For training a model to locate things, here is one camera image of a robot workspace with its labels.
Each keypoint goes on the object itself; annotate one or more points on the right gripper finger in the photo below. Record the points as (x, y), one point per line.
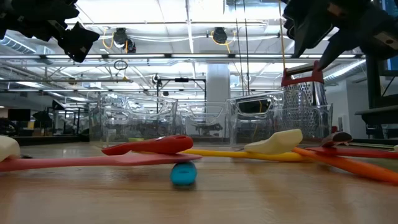
(311, 21)
(345, 43)

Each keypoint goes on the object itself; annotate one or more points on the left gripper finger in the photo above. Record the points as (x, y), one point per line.
(65, 9)
(79, 42)

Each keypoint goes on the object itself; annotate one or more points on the red silicone spatula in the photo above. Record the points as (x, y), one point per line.
(357, 152)

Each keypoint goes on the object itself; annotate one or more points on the green silicone spoon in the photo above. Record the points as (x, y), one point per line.
(136, 139)

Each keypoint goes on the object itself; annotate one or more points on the pink silicone spatula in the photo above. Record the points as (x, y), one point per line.
(93, 161)

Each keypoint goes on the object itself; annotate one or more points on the orange silicone spatula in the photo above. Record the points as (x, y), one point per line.
(357, 168)

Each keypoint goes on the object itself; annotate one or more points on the red silicone spoon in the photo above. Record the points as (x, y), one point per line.
(155, 144)

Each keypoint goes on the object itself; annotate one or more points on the yellow silicone spatula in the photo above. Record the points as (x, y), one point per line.
(217, 153)

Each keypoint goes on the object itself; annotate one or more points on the computer monitor with black stand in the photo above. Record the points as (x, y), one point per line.
(373, 87)

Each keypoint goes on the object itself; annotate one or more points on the red steel box grater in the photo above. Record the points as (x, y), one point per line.
(303, 80)

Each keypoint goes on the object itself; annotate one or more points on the grey computer cart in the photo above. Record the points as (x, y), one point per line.
(379, 115)

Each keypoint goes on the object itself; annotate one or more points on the clear plastic bin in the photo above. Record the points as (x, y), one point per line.
(248, 124)
(203, 124)
(133, 118)

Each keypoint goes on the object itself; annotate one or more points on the black background monitor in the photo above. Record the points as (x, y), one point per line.
(18, 114)

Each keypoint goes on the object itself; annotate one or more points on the white building column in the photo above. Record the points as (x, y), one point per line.
(217, 81)

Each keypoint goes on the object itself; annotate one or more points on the blue silicone spatula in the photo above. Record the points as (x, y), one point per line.
(183, 173)

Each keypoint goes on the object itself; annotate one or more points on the black background rig frame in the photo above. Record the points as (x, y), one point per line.
(182, 80)

